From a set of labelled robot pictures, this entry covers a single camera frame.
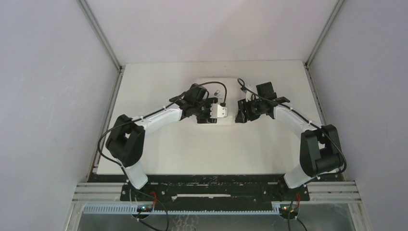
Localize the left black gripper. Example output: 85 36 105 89
192 98 217 124

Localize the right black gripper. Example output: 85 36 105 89
236 97 265 123

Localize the white medicine kit box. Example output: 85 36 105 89
195 77 243 126

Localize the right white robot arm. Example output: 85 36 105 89
235 78 347 200

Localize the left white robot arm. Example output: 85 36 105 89
102 83 226 201

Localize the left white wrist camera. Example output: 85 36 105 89
210 103 228 119

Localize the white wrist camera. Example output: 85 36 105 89
210 103 228 119
244 84 256 94

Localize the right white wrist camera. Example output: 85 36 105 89
244 84 256 94

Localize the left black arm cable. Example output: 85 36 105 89
97 81 228 231

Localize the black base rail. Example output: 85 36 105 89
120 174 310 212

